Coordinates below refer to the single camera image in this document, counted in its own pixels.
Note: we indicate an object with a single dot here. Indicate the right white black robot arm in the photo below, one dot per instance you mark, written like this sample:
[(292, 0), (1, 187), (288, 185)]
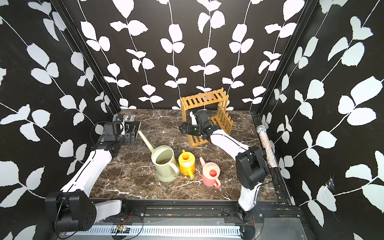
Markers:
[(251, 165)]

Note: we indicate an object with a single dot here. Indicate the pink plastic watering can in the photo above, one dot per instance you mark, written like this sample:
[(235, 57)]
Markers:
[(210, 174)]

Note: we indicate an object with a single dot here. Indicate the black front mounting rail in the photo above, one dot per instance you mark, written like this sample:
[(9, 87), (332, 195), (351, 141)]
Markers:
[(228, 211)]

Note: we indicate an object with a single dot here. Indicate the yellow plastic watering can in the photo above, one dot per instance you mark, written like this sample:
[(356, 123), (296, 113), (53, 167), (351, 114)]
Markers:
[(187, 164)]

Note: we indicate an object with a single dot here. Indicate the green metal watering can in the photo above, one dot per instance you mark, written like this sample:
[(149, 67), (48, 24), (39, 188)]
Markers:
[(163, 157)]

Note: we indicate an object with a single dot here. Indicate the small black white card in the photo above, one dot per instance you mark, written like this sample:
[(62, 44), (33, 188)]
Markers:
[(129, 118)]

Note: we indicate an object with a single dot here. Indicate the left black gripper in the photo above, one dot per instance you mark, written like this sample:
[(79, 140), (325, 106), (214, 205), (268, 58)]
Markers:
[(129, 137)]

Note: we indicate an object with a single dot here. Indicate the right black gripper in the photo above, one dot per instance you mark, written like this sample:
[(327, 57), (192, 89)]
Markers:
[(185, 125)]

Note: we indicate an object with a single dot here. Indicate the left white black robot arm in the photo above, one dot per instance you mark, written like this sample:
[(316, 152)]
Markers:
[(70, 209)]

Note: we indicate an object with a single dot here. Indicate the rhinestone silver microphone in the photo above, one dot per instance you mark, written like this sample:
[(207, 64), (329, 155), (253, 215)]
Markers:
[(263, 136)]

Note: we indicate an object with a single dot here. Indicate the white perforated rail strip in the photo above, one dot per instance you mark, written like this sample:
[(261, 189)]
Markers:
[(164, 231)]

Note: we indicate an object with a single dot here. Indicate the wooden slatted two-tier shelf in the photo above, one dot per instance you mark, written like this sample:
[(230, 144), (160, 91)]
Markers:
[(215, 103)]

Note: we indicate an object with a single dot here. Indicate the black book with gold text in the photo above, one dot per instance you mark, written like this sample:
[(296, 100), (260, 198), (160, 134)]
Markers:
[(131, 128)]

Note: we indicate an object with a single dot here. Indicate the small circuit board with wires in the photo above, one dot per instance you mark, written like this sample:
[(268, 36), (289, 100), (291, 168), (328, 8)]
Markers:
[(121, 230)]

